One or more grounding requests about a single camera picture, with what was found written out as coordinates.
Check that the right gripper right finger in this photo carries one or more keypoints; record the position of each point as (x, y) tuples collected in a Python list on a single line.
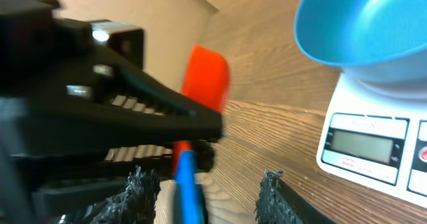
[(278, 203)]

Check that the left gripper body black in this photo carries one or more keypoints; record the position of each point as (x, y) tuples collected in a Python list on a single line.
[(57, 120)]

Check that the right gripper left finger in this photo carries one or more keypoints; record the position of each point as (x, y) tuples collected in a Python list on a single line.
[(134, 204)]

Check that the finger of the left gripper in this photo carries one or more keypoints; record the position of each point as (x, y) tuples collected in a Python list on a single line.
[(122, 161), (167, 116)]

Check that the red scoop blue handle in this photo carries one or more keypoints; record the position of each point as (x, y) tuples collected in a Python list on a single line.
[(207, 81)]

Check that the white kitchen scale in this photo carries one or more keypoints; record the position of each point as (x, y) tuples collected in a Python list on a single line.
[(374, 134)]

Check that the blue bowl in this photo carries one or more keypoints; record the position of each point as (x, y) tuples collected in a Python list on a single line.
[(372, 40)]

